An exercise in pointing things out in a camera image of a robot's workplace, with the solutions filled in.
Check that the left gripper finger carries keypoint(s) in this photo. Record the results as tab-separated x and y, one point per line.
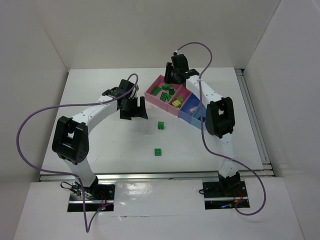
125	116
142	113

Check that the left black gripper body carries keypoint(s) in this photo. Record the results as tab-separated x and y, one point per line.
132	111

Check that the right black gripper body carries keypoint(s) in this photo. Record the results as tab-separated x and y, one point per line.
172	75

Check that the small green lego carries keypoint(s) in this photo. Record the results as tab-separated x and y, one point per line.
171	91

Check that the green lego plate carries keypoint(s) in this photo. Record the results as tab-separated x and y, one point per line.
156	90

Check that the green square lego brick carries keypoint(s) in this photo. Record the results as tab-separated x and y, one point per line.
160	125

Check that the small yellow lego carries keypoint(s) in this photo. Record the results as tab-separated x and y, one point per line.
179	98

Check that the yellow lego front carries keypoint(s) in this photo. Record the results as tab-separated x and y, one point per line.
177	104

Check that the green lego front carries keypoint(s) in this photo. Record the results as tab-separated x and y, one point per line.
157	152

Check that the long green lego brick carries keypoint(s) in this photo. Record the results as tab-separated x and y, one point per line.
165	97

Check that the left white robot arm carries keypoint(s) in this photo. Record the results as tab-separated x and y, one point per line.
71	136

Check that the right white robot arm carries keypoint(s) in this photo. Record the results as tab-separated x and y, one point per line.
217	117

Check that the large pink container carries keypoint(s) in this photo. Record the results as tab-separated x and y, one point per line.
159	96

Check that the small pink container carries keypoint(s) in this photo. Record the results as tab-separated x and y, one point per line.
184	93

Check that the light blue container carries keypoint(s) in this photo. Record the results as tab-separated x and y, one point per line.
196	117

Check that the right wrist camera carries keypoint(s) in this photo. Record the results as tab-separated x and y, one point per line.
177	53

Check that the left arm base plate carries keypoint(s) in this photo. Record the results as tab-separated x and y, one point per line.
93	201

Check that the aluminium rail front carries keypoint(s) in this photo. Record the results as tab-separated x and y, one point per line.
143	176

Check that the aluminium rail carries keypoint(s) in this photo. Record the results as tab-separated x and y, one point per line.
143	176
265	160

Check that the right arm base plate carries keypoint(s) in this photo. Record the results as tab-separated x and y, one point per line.
215	198

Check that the aluminium rail right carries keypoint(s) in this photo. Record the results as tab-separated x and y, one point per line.
265	160

